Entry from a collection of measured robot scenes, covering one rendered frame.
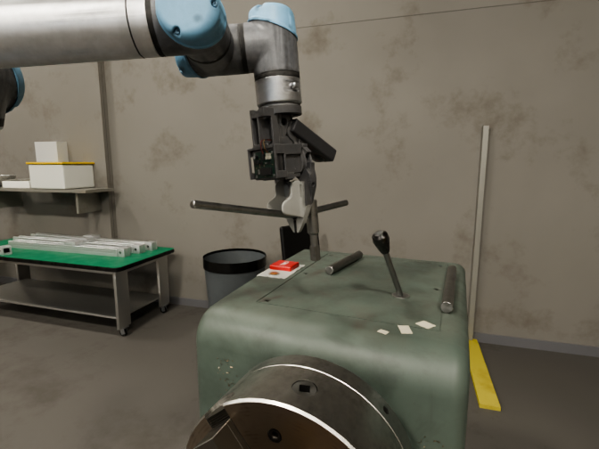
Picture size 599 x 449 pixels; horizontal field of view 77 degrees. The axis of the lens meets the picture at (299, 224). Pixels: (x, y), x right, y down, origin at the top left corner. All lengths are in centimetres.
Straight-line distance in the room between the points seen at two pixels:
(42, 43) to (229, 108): 332
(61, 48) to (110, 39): 6
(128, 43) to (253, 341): 49
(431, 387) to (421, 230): 287
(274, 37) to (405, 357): 53
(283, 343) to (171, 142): 363
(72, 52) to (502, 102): 320
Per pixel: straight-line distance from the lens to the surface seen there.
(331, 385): 56
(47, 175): 461
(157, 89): 431
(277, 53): 64
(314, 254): 70
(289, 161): 61
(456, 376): 62
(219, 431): 55
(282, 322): 69
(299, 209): 64
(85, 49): 57
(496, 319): 371
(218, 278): 326
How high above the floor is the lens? 153
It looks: 9 degrees down
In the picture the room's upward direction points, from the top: straight up
